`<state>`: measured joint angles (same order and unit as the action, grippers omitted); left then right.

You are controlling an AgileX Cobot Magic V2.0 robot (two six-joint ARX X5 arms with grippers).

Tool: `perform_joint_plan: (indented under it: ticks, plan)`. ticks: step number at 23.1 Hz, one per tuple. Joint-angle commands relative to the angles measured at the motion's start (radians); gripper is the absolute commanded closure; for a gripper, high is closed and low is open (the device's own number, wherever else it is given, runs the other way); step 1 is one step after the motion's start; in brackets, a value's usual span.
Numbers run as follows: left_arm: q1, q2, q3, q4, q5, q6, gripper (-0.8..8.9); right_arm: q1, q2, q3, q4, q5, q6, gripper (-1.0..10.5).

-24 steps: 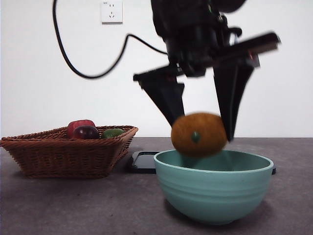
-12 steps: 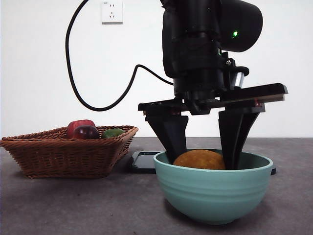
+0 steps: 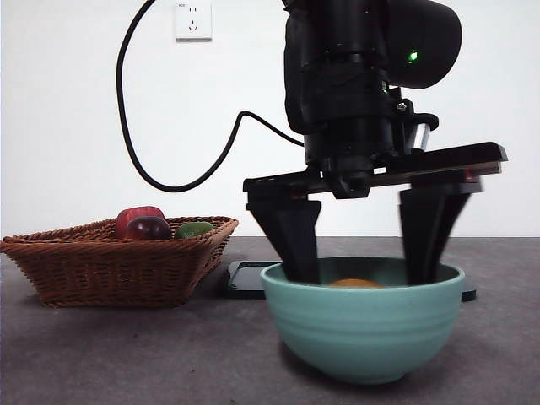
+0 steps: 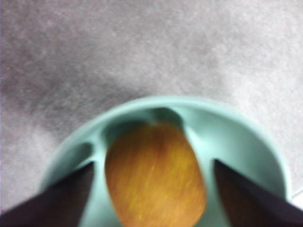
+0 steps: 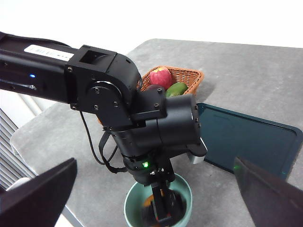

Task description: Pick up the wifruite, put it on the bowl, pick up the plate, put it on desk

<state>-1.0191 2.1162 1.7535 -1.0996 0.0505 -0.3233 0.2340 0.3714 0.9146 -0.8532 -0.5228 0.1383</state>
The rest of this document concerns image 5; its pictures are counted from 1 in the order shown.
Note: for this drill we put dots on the dark purple round fruit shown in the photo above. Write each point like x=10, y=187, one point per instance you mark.
x=152, y=87

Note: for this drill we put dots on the teal ribbed bowl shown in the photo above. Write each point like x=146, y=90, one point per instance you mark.
x=132, y=210

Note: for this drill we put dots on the green avocado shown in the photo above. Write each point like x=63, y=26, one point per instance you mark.
x=176, y=89

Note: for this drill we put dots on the red apple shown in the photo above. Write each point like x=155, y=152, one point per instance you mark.
x=161, y=76

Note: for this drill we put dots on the brown wicker basket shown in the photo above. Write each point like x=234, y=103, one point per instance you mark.
x=189, y=78

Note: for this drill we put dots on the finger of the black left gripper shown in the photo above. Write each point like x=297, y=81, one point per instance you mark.
x=159, y=203
x=177, y=205

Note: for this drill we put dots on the dark teal rectangular tray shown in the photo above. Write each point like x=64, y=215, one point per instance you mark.
x=236, y=137

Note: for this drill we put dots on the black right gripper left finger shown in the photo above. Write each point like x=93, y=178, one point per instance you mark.
x=35, y=201

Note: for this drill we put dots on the white slatted panel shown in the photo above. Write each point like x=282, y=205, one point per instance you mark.
x=9, y=142

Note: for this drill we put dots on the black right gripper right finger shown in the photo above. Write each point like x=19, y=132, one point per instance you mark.
x=272, y=201

